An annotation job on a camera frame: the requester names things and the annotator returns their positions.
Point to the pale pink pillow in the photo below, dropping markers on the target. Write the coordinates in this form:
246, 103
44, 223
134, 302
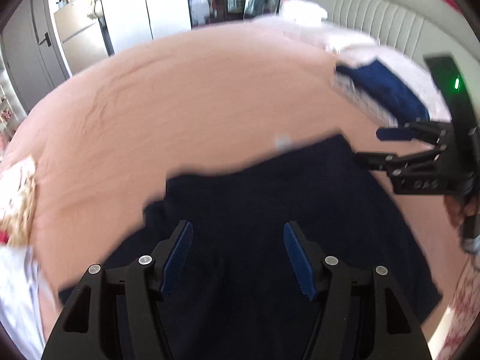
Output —
322, 32
423, 71

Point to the navy garment with white stripes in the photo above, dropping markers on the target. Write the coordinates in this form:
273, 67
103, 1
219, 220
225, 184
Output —
243, 202

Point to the white wardrobe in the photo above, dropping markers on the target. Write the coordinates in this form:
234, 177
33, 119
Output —
150, 3

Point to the grey green padded headboard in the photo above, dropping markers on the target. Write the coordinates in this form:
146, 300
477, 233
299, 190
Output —
393, 11

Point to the silver fridge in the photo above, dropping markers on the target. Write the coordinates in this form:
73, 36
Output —
80, 41

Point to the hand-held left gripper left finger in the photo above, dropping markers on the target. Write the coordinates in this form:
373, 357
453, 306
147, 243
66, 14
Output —
178, 258

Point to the light blue shirt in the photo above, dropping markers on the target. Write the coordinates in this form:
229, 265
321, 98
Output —
18, 300

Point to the stack of folded clothes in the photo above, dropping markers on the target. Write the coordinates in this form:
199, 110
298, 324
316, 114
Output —
356, 99

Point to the hot pink garment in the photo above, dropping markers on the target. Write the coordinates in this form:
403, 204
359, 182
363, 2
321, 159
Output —
3, 237

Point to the white plush toy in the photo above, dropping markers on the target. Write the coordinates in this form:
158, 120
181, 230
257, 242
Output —
303, 7

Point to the folded navy shorts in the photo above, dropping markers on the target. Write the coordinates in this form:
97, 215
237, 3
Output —
386, 90

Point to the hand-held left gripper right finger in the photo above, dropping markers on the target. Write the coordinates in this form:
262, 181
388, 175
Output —
298, 258

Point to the person's right hand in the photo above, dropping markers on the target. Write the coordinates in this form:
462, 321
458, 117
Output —
454, 210

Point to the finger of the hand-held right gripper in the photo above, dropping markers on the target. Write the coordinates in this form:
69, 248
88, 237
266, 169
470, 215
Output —
392, 134
397, 161

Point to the bed with pink sheet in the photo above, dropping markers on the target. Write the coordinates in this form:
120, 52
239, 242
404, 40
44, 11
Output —
187, 101

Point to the grey door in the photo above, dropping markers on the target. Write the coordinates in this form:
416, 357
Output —
26, 56

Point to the cream garment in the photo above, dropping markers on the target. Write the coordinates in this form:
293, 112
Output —
18, 195

